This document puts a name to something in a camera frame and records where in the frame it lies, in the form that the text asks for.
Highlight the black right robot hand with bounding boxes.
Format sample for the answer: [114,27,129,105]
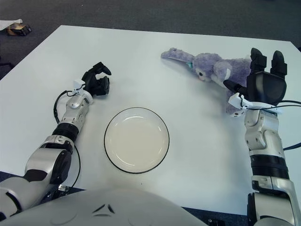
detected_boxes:
[223,48,288,106]

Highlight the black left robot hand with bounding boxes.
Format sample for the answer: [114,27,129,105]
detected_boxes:
[81,61,111,97]

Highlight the purple plush bunny doll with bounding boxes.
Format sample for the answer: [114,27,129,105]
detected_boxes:
[161,48,253,118]

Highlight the white plate with black rim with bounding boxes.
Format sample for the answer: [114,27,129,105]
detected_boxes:
[104,107,170,174]

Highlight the black and orange box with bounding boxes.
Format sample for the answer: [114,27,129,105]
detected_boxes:
[6,23,32,36]

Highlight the crumpled white paper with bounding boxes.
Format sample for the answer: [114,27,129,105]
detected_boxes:
[0,18,24,31]

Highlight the grey robot torso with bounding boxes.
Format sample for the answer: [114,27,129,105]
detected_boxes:
[0,188,207,226]

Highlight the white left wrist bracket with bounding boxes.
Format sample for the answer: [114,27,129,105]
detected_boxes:
[72,80,94,104]

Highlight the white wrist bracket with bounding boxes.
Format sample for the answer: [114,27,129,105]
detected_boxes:
[228,93,285,115]
[72,80,94,104]

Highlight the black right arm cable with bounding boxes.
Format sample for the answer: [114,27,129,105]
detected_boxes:
[244,100,301,151]

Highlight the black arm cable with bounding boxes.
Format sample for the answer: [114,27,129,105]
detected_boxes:
[244,100,301,151]
[53,90,81,189]

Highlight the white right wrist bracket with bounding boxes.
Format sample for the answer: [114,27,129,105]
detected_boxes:
[228,93,285,115]

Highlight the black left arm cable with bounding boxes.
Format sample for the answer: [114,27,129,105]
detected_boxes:
[53,90,81,189]

